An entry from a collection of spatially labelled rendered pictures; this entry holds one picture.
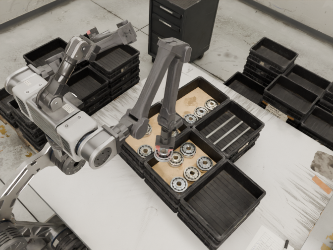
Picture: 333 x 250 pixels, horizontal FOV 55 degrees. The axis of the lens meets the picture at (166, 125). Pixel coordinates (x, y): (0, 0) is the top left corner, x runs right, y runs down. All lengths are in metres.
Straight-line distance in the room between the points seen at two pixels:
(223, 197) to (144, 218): 0.48
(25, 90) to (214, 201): 1.16
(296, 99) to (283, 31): 1.91
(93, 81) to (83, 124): 1.86
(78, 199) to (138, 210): 0.37
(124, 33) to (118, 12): 3.19
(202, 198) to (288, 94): 1.57
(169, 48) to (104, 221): 1.10
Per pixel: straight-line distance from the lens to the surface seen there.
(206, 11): 3.48
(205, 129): 2.15
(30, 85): 1.45
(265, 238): 2.03
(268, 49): 3.55
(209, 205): 1.87
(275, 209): 2.13
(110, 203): 1.99
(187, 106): 2.26
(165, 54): 1.28
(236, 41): 4.39
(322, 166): 2.43
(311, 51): 4.64
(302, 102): 3.10
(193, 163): 1.98
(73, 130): 1.25
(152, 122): 2.14
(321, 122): 3.19
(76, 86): 3.07
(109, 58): 3.15
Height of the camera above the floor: 2.50
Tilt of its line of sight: 51 degrees down
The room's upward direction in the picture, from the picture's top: 6 degrees clockwise
